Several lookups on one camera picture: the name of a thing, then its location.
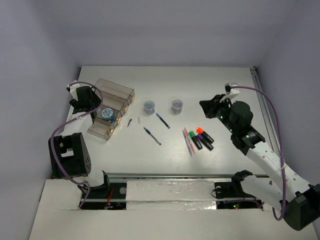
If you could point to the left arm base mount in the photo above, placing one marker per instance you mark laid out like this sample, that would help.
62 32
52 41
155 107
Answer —
107 196

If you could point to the clear jar blue pins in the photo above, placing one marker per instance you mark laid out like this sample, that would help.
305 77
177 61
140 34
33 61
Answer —
149 107

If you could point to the clear compartment organizer tray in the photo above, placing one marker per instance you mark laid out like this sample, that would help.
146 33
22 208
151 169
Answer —
114 96

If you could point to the aluminium rail right edge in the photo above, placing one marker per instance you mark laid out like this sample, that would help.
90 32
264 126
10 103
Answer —
272 136

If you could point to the blue pen lower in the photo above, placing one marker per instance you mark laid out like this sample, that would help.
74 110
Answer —
152 136

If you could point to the purple cap black highlighter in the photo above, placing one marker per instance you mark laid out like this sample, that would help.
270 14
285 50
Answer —
206 143

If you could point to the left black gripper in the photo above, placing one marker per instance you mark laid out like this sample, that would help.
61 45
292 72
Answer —
83 104

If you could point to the orange cap black highlighter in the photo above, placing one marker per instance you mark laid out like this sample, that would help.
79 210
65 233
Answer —
200 131

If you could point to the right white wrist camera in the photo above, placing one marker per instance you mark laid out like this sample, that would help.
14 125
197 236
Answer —
231 91

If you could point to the green cap black highlighter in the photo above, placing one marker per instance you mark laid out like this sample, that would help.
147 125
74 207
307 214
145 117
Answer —
195 140

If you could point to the blue pen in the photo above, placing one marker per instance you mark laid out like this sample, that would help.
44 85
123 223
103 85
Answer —
152 136
163 121

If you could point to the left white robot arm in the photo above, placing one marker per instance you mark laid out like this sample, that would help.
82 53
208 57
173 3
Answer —
68 152

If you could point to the blue white tape roll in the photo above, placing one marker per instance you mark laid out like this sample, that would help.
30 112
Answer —
108 115

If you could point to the blue pen upper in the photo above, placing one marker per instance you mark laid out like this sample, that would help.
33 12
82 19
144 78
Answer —
163 121

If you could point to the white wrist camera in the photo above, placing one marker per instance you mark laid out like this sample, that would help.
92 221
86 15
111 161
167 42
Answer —
231 91
72 89

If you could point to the white foam front block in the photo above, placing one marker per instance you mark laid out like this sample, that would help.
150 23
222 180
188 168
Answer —
174 195

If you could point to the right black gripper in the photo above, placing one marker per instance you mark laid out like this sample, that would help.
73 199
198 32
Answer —
210 106

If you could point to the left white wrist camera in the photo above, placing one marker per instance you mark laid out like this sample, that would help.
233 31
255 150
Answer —
72 89

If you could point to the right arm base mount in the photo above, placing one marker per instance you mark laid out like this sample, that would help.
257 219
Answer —
231 192

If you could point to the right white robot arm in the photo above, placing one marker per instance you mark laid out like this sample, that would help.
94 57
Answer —
297 200

